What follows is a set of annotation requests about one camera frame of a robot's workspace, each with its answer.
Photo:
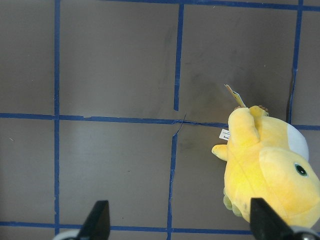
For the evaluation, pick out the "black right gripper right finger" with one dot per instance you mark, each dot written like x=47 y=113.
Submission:
x=266 y=224

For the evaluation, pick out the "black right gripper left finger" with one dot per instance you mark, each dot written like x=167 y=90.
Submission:
x=97 y=223

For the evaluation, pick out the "yellow plush toy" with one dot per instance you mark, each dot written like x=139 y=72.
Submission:
x=268 y=158

